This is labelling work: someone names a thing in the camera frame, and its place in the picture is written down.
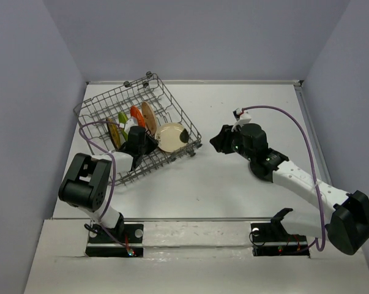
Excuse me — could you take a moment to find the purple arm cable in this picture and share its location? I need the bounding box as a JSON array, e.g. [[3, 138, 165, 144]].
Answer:
[[242, 105, 327, 252], [78, 121, 136, 257]]

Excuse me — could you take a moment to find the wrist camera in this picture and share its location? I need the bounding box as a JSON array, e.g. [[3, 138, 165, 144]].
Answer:
[[231, 108, 252, 132], [119, 116, 138, 135]]

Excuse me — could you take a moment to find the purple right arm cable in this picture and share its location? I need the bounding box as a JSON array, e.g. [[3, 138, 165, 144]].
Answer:
[[242, 105, 327, 252]]

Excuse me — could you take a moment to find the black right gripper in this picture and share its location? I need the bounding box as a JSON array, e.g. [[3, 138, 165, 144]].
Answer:
[[209, 123, 255, 162]]

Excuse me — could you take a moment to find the cream plate with black spot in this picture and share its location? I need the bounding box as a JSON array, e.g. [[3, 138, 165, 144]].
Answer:
[[155, 122, 190, 153]]

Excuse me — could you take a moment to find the orange plate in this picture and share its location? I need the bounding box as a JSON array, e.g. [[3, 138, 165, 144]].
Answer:
[[130, 105, 146, 127]]

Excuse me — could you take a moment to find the cream floral plate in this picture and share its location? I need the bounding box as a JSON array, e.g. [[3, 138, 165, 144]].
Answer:
[[141, 102, 157, 135]]

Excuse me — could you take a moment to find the yellow patterned plate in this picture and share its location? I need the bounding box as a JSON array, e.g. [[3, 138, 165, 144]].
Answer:
[[106, 118, 121, 151]]

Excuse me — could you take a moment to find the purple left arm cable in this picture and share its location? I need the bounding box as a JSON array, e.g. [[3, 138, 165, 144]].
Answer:
[[78, 121, 136, 257]]

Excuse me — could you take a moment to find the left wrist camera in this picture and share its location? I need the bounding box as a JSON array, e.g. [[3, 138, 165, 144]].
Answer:
[[119, 116, 138, 135]]

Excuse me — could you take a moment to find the grey wire dish rack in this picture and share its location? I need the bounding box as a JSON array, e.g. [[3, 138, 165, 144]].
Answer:
[[73, 72, 202, 186]]

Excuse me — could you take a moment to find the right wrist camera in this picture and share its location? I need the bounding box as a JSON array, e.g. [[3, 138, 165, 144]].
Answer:
[[231, 108, 252, 132]]

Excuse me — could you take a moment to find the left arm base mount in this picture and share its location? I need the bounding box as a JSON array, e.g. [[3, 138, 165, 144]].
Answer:
[[84, 222, 144, 258]]

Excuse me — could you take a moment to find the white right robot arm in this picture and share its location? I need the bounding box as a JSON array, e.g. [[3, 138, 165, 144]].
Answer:
[[210, 123, 369, 255]]

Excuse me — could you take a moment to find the lime green plate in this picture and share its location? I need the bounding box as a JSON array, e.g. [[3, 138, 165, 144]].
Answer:
[[117, 111, 128, 125]]

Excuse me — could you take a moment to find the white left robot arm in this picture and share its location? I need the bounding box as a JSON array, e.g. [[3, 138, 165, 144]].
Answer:
[[58, 126, 158, 242]]

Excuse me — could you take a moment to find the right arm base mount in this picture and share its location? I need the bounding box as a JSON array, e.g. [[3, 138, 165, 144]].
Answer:
[[248, 208, 310, 257]]

